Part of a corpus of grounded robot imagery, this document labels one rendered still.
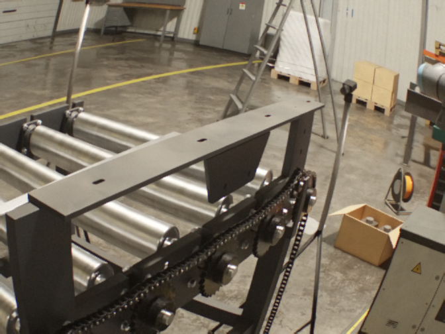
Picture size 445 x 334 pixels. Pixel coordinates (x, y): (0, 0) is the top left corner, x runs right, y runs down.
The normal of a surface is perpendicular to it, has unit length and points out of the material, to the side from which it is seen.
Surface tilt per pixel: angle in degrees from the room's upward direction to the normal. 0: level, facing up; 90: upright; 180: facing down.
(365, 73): 90
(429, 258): 90
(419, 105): 90
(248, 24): 90
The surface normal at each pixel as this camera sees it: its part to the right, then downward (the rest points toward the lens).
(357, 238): -0.70, 0.11
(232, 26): -0.45, 0.20
